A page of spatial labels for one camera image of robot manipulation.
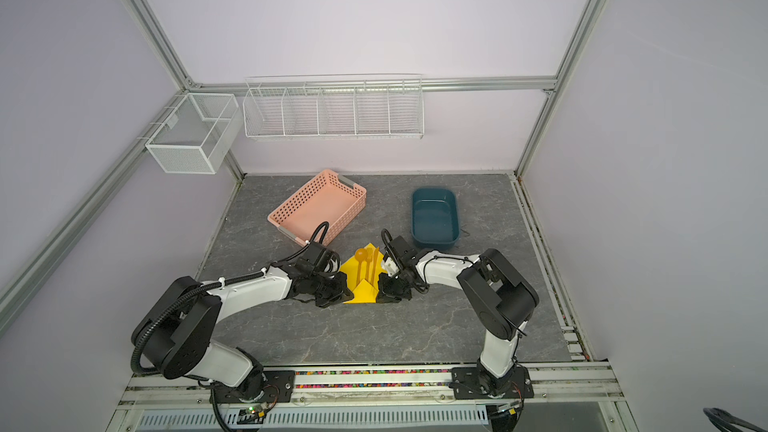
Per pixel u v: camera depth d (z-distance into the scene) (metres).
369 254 0.98
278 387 0.74
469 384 0.73
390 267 0.86
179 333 0.44
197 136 1.02
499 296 0.48
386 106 1.02
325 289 0.76
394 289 0.79
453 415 0.71
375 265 0.96
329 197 1.13
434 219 1.08
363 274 0.94
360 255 0.96
